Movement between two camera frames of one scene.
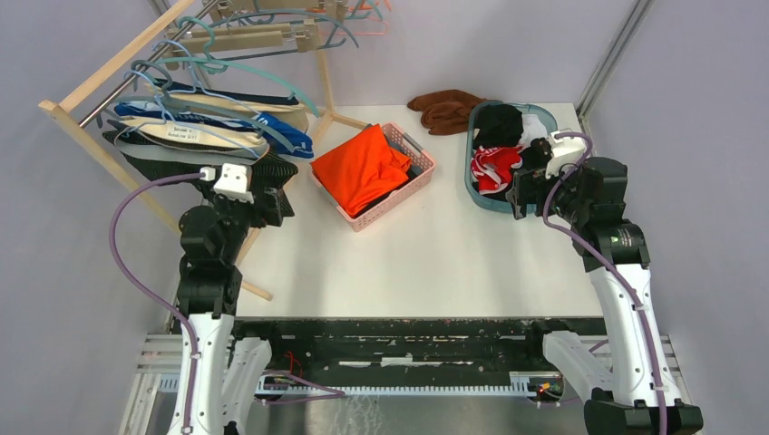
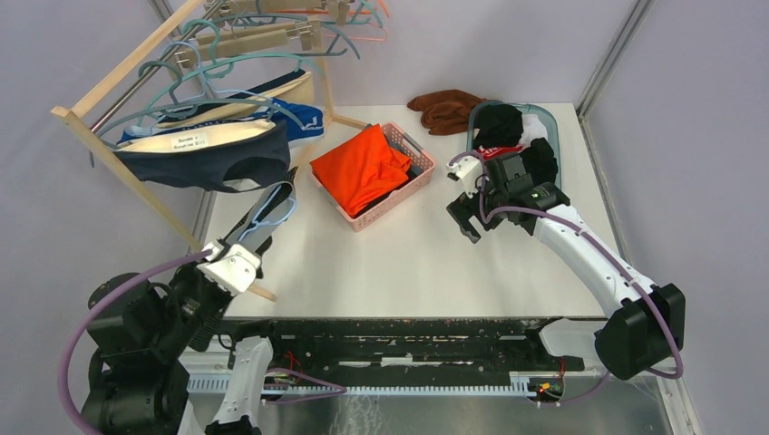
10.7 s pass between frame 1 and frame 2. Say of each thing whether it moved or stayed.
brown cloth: stayed
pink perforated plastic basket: stayed
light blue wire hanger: moved
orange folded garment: stayed
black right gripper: moved
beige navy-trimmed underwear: moved
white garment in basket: stayed
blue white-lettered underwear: moved
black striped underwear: moved
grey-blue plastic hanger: moved
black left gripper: moved
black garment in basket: stayed
